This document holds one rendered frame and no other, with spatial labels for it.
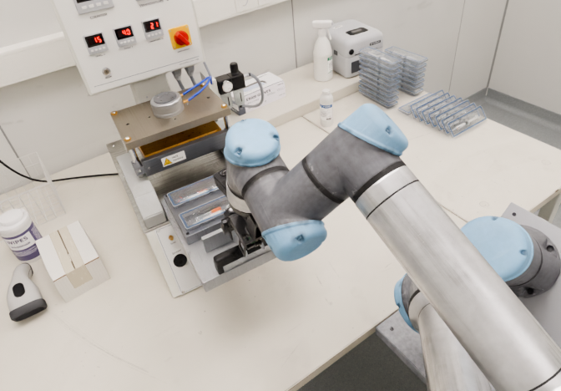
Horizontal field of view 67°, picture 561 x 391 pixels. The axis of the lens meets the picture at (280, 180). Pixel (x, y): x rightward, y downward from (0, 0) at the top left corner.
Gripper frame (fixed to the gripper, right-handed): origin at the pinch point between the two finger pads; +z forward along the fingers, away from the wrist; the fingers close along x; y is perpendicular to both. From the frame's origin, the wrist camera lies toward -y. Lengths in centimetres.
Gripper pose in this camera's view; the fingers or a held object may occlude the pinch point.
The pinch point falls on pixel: (243, 237)
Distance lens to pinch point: 87.9
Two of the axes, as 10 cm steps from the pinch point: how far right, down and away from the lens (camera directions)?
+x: 8.7, -3.7, 3.3
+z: -0.8, 5.5, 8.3
